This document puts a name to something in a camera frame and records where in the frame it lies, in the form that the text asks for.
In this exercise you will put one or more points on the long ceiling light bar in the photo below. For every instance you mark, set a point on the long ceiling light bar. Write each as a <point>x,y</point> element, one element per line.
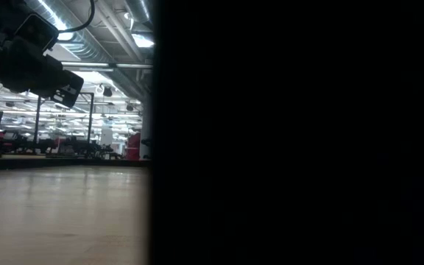
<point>123,65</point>

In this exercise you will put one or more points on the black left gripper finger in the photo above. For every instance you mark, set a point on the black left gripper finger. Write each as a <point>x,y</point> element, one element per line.
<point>68,90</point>

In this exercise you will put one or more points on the black hanging lamp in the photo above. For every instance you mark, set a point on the black hanging lamp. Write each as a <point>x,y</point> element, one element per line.
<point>107,92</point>

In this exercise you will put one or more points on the black gantry frame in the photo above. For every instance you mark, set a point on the black gantry frame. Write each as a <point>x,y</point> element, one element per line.
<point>91,117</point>

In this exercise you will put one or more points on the large dark blocking object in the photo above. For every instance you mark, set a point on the large dark blocking object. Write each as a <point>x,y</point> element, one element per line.
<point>300,132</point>

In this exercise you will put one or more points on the black aluminium table frame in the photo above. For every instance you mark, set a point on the black aluminium table frame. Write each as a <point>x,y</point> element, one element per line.
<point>50,162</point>

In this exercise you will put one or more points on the corrugated silver round duct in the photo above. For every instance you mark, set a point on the corrugated silver round duct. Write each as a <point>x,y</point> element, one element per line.
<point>94,40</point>

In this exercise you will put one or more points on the red cabinet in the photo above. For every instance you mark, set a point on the red cabinet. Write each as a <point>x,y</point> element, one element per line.
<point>134,147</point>

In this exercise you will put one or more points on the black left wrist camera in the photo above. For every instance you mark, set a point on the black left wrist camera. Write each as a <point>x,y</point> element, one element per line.
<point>37,33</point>

